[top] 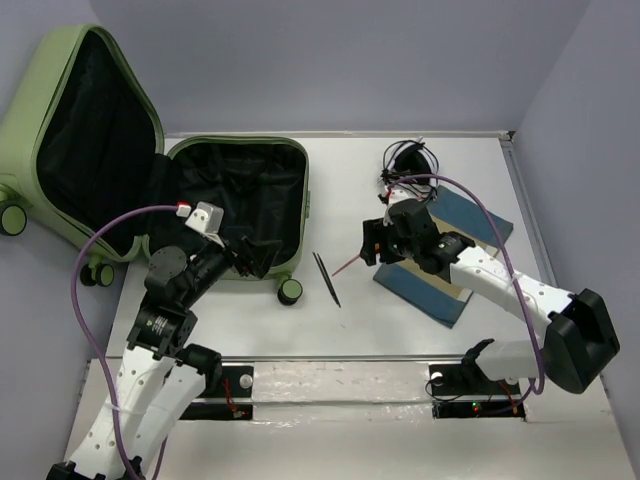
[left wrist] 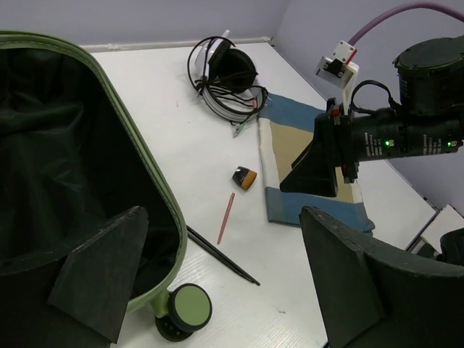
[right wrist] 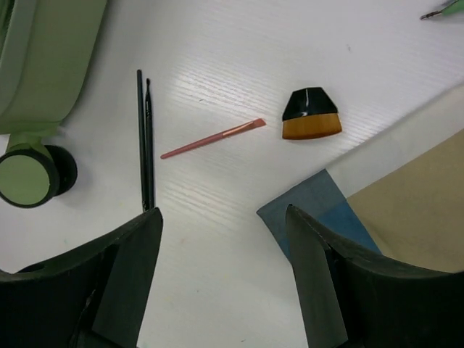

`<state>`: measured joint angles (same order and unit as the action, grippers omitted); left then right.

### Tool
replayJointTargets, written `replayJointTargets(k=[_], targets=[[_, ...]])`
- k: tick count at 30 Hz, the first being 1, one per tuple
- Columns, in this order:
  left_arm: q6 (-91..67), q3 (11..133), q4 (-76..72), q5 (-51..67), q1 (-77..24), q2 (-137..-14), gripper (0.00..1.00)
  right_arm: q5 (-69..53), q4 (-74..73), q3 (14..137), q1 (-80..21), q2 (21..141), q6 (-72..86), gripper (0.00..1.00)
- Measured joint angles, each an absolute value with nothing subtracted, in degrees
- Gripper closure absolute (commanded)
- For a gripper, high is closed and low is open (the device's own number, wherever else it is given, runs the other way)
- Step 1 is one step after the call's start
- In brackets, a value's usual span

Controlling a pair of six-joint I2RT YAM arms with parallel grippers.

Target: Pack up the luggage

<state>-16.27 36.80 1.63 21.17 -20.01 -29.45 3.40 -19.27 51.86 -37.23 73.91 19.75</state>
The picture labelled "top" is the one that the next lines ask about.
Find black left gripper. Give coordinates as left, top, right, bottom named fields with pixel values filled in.
left=181, top=223, right=284, bottom=305

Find pink thin stick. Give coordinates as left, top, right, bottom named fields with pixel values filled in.
left=331, top=254, right=360, bottom=277

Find black chopstick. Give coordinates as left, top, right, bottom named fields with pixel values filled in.
left=312, top=251, right=337, bottom=302
left=316, top=253, right=343, bottom=308

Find blue and tan cloth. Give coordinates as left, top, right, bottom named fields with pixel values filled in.
left=373, top=185, right=515, bottom=330

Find black and white cable bundle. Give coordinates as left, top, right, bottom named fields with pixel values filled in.
left=377, top=138, right=441, bottom=204

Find green hard-shell suitcase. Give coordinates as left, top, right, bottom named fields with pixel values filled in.
left=1, top=24, right=310, bottom=305

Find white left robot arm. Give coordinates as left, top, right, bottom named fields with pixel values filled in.
left=48, top=237, right=282, bottom=479

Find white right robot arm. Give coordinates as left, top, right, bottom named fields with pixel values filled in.
left=360, top=199, right=620, bottom=394

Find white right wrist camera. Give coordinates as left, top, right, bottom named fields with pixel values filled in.
left=379, top=188, right=409, bottom=226

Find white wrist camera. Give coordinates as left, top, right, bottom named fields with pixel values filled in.
left=379, top=188, right=409, bottom=226
left=185, top=202, right=224, bottom=236

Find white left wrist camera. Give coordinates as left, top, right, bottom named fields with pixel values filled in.
left=185, top=202, right=224, bottom=236

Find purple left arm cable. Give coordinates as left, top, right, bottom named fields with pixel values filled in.
left=74, top=203, right=194, bottom=480

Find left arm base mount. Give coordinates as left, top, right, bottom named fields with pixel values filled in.
left=180, top=364, right=254, bottom=421

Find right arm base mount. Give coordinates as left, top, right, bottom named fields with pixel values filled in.
left=425, top=363, right=526, bottom=420

